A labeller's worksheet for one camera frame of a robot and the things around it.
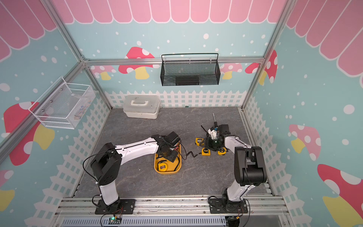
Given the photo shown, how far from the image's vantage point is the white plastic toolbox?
3.55ft

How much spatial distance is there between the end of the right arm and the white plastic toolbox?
50 centimetres

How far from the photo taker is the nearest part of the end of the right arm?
77cm
